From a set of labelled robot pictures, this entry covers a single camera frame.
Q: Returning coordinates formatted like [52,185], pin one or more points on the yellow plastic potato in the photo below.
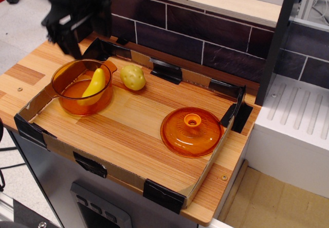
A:
[132,77]

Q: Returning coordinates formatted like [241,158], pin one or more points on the dark grey cabinet post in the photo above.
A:
[274,51]

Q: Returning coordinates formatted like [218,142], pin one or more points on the cardboard fence with black tape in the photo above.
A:
[125,136]

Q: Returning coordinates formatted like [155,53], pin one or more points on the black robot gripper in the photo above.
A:
[66,15]

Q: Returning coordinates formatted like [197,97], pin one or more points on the orange transparent pot lid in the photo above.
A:
[191,132]

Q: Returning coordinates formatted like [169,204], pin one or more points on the yellow plastic banana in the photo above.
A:
[93,92]

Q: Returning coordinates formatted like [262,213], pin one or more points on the grey toy oven panel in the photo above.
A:
[96,211]

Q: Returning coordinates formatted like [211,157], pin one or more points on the orange transparent pot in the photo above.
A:
[70,81]

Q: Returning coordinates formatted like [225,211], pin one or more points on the white toy sink drainboard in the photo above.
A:
[289,140]

